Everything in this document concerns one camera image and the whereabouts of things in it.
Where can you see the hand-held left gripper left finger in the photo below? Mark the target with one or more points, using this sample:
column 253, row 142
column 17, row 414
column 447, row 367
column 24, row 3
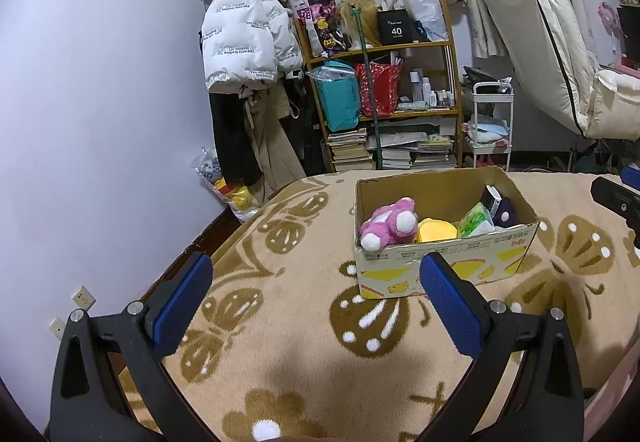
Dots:
column 182, row 302

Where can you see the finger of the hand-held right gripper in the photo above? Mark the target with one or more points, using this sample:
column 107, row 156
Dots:
column 615, row 199
column 632, row 176

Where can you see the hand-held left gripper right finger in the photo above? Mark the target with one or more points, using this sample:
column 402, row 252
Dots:
column 450, row 307

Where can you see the printed cardboard box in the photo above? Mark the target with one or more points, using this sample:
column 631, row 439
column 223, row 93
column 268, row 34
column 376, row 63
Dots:
column 385, row 272

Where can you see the yellow plush toy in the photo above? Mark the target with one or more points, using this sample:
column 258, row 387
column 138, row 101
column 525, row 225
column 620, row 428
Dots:
column 437, row 229

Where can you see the pink plush bear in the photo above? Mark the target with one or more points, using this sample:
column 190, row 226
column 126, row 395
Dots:
column 390, row 222

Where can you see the purple white plush doll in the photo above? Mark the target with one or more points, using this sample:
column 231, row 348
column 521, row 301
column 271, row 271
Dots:
column 505, row 212

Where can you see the dark glossy packet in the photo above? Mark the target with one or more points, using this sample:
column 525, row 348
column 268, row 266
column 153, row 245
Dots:
column 491, row 199

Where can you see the cream cushion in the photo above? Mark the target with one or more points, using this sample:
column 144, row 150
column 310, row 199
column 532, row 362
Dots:
column 615, row 102

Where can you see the beige patterned blanket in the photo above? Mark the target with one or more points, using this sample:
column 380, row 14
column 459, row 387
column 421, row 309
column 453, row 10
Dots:
column 300, row 347

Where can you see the plastic bag of toys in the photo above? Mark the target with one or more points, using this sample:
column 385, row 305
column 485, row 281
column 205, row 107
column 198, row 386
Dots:
column 210, row 169

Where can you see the light blue cloth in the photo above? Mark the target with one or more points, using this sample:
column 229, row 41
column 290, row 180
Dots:
column 487, row 132

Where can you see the white trolley cart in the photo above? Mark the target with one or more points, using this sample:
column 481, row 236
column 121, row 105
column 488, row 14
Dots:
column 492, row 89

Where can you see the black hanging garment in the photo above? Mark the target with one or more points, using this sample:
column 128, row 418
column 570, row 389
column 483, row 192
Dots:
column 230, row 137

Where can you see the beige hanging garment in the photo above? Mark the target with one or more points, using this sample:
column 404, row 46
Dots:
column 275, row 147

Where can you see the stack of books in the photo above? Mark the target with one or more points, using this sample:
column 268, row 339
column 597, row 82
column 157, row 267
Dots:
column 350, row 152

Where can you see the cream folded mattress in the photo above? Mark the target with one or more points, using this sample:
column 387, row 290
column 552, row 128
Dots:
column 525, row 12

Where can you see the wooden shelf rack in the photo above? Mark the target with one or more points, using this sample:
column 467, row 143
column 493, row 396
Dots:
column 390, row 116

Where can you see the black tote bag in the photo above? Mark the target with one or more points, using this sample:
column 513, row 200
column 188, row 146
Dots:
column 310, row 137

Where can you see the green pole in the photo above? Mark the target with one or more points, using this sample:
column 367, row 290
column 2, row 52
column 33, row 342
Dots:
column 372, row 112

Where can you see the row of small bottles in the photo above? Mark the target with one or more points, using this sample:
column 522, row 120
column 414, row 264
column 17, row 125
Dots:
column 425, row 89

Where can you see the red bag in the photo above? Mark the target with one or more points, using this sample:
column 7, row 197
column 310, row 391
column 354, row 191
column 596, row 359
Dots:
column 382, row 87

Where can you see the teal bag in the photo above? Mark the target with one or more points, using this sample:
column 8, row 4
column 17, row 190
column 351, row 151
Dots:
column 340, row 97

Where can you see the clear plastic bag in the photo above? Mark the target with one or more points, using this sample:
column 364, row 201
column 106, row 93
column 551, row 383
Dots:
column 425, row 2

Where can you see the white puffer jacket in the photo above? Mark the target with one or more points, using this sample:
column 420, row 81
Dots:
column 240, row 37

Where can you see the black gift box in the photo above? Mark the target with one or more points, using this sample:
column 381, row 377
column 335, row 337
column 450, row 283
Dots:
column 395, row 27

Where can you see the blond wig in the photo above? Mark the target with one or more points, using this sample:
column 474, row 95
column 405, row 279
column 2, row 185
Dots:
column 360, row 22

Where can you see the pink black decorated bag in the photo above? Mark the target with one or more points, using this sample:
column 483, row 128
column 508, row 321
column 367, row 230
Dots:
column 320, row 22

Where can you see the wall socket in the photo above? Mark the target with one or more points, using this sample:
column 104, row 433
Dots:
column 56, row 327
column 82, row 297

